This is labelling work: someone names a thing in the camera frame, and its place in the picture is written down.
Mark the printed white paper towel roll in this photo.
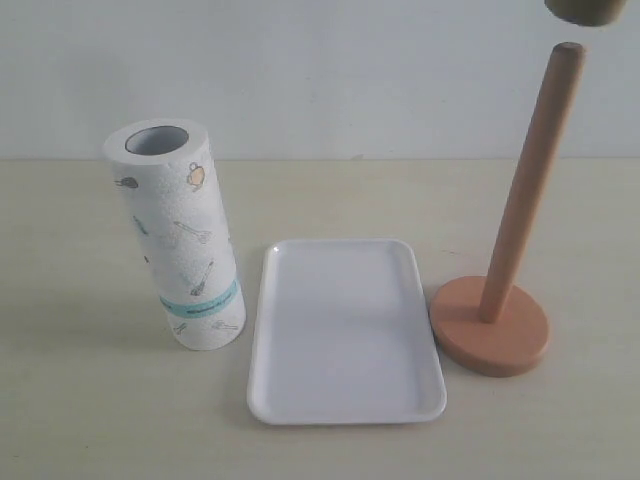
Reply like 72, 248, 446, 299
103, 118, 246, 351

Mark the white rectangular plastic tray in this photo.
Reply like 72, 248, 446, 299
247, 238, 447, 426

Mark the brown cardboard tube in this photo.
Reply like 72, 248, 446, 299
544, 0, 627, 27

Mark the wooden paper towel holder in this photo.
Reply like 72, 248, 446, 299
429, 42, 585, 377

